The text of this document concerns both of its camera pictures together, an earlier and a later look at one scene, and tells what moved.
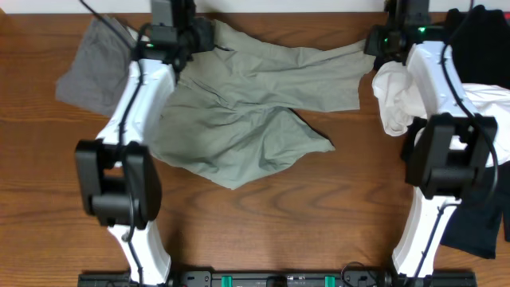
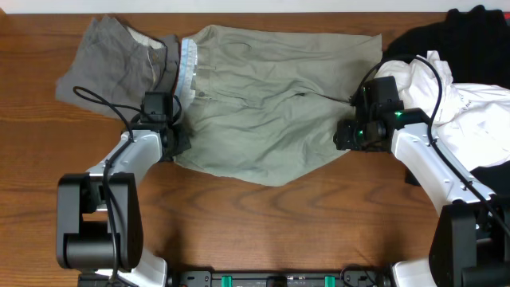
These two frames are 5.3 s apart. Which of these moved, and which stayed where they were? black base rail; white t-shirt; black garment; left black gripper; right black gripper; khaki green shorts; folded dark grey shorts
Moved: right black gripper; left black gripper; khaki green shorts
Stayed: black garment; white t-shirt; folded dark grey shorts; black base rail
